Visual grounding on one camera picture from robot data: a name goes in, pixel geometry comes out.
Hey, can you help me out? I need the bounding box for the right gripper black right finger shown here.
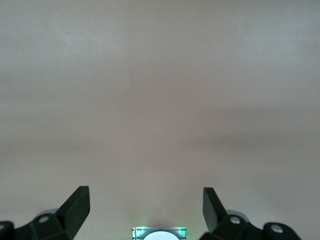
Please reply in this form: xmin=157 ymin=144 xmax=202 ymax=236
xmin=199 ymin=187 xmax=301 ymax=240

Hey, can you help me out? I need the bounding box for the brown table cover sheet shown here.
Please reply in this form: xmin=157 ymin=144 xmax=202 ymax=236
xmin=0 ymin=0 xmax=320 ymax=240

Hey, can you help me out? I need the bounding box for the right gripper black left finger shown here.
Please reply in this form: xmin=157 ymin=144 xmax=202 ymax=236
xmin=0 ymin=186 xmax=90 ymax=240

